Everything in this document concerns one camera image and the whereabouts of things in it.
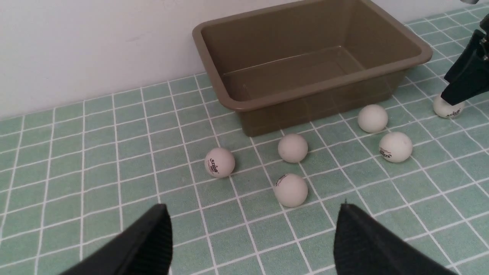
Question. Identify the green checked tablecloth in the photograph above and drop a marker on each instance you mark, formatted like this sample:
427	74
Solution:
75	176

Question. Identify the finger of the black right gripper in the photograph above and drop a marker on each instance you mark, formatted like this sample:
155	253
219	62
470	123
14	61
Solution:
472	81
463	59

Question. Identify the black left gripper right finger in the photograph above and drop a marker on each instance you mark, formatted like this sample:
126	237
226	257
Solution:
364	246

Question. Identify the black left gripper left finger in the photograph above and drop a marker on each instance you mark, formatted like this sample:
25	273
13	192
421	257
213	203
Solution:
144	248

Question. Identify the white ball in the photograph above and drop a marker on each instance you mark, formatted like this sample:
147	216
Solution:
372	118
293	148
395	147
445	110
291	190

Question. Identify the white ball logo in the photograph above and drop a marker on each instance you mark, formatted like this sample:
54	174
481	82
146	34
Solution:
219	162

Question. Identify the olive brown plastic bin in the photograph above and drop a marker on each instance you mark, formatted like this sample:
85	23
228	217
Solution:
290	64

